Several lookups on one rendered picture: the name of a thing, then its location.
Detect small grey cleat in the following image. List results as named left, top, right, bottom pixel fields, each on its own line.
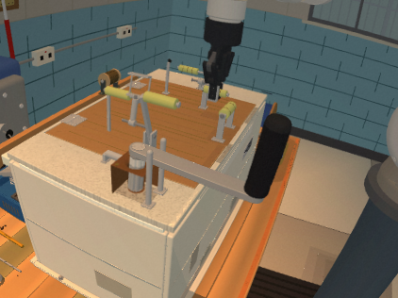
left=100, top=149, right=123, bottom=165

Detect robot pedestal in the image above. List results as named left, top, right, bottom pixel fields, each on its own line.
left=313, top=162, right=398, bottom=298

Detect blue and grey bench machine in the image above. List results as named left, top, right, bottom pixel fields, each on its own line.
left=0, top=55, right=32, bottom=149

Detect blue vented box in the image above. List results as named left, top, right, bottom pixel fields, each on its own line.
left=0, top=174, right=26, bottom=224

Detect red and white rod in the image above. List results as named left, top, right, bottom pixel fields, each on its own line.
left=1, top=0, right=16, bottom=60

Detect white locker body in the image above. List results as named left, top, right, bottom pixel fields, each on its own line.
left=1, top=68, right=278, bottom=298

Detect white wall socket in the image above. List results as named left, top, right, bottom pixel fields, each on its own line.
left=115, top=25, right=134, bottom=40
left=30, top=45, right=57, bottom=68

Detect grey post black tip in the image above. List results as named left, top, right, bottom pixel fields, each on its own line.
left=161, top=58, right=173, bottom=96

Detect brass wire spool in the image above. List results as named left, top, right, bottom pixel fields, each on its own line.
left=97, top=68, right=123, bottom=95

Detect window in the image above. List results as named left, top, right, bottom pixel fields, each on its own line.
left=302, top=0, right=398, bottom=49

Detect grey wire frame bracket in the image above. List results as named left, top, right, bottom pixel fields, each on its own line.
left=126, top=71, right=153, bottom=94

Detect grey winch handle black grip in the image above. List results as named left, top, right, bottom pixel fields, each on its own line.
left=127, top=112, right=293, bottom=205

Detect black ribbed floor mat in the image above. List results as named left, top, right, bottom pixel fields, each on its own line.
left=246, top=266, right=321, bottom=298

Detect grey wall conduit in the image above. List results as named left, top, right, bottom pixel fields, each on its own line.
left=18, top=26, right=139, bottom=66

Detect brown deck rack grey posts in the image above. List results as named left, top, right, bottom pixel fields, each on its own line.
left=109, top=137, right=169, bottom=210

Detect brown wooden locker lid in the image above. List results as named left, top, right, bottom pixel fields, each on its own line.
left=44, top=76, right=258, bottom=190

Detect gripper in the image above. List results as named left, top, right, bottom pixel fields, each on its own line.
left=202, top=16, right=246, bottom=103

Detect yellow pencil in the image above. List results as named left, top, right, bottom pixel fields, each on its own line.
left=0, top=230, right=25, bottom=249

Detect grey metal rod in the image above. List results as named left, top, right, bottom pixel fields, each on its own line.
left=0, top=256, right=23, bottom=274

